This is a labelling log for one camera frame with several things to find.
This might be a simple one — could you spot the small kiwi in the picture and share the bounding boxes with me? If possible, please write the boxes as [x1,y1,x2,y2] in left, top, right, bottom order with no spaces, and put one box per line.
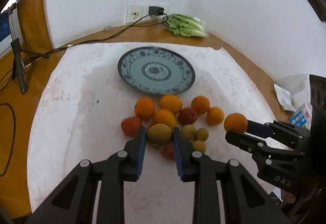
[192,140,206,153]
[196,128,209,142]
[181,124,197,141]

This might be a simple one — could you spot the bagged green lettuce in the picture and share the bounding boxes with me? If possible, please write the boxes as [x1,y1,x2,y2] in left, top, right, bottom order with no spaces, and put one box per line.
[165,14,208,37]

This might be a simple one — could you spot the black cable loop left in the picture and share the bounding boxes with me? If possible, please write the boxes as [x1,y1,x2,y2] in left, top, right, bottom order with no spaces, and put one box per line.
[0,103,17,178]

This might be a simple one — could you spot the orange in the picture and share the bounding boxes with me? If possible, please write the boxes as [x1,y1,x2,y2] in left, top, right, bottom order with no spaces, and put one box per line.
[206,107,224,126]
[159,94,183,114]
[152,109,177,129]
[134,97,155,121]
[224,113,248,133]
[191,96,210,115]

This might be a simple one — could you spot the small kiwi left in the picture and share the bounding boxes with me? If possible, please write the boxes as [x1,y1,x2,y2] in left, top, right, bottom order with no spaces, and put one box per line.
[181,124,197,141]

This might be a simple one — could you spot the white wall socket plate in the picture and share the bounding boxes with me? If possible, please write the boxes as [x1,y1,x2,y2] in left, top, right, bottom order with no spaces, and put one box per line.
[126,5,165,24]

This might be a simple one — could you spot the blue white patterned plate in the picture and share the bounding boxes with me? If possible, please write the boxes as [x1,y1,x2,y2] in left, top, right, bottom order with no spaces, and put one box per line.
[118,46,196,96]

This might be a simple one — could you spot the blue white carton box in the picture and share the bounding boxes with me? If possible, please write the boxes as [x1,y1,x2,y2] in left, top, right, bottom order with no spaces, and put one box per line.
[290,103,312,130]

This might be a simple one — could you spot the small kiwi lower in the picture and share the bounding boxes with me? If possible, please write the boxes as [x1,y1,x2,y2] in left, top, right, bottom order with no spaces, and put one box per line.
[192,140,206,153]

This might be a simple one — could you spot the small kiwi right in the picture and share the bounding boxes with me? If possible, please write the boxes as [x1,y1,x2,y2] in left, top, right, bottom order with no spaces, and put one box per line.
[196,128,209,142]

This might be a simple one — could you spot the green-brown kiwi fruit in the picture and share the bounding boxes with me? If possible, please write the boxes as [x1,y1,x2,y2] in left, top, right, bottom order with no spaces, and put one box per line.
[146,124,172,146]

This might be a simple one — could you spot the red tomato left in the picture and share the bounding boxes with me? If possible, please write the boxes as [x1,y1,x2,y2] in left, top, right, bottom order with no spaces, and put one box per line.
[121,116,143,137]

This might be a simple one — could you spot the black power adapter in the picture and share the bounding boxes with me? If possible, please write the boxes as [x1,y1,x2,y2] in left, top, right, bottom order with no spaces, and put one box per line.
[148,5,165,16]

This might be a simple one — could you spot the white paper packet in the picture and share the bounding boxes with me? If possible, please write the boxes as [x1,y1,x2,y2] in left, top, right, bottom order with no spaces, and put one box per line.
[273,84,296,112]

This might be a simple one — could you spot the black tripod stand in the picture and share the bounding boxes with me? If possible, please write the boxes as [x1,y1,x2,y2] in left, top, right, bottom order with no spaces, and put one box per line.
[7,7,50,94]

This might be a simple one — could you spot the black power cable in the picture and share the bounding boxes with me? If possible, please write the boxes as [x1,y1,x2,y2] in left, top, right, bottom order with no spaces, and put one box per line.
[0,13,169,92]

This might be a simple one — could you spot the dark red apple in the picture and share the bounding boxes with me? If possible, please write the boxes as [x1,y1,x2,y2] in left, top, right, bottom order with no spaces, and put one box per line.
[178,107,198,126]

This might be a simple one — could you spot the red tomato under gripper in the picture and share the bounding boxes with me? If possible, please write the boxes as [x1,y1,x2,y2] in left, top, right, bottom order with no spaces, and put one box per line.
[162,142,175,161]

